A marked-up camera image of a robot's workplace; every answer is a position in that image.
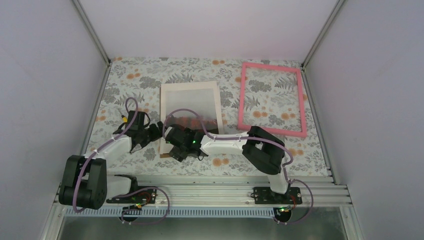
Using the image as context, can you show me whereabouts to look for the yellow screwdriver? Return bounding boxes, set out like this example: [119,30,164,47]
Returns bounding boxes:
[118,109,128,123]

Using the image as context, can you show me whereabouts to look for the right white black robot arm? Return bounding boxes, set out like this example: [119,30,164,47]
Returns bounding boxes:
[164,126,290,204]

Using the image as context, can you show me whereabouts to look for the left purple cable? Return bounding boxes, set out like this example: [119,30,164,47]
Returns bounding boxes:
[72,97,139,214]

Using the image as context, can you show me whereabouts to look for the right aluminium corner post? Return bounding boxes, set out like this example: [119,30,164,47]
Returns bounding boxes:
[301,0,347,69]

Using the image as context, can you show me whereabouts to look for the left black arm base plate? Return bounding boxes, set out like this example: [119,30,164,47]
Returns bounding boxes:
[105,188,157,205]

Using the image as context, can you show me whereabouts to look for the brown backing board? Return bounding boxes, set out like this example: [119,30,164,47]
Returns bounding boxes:
[159,153,171,159]

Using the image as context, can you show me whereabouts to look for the purple cable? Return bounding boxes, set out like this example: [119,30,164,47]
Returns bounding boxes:
[162,108,315,226]
[72,97,139,214]

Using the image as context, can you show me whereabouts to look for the aluminium rail base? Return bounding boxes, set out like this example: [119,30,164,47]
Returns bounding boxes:
[41,175,364,240]

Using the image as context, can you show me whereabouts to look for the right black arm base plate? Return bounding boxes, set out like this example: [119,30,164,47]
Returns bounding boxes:
[250,185,303,205]

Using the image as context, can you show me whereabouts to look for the left aluminium corner post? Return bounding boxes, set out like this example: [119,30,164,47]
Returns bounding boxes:
[71,0,111,66]

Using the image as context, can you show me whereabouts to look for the aluminium corner post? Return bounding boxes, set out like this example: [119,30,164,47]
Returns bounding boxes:
[301,0,347,69]
[71,0,111,66]

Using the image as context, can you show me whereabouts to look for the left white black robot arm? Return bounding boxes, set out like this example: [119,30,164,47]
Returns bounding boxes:
[58,110,164,213]

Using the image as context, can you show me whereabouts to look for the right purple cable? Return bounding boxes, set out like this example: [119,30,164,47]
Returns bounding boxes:
[162,108,315,226]

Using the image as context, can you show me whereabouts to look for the pink picture frame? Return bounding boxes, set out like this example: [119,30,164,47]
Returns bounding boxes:
[237,62,308,138]

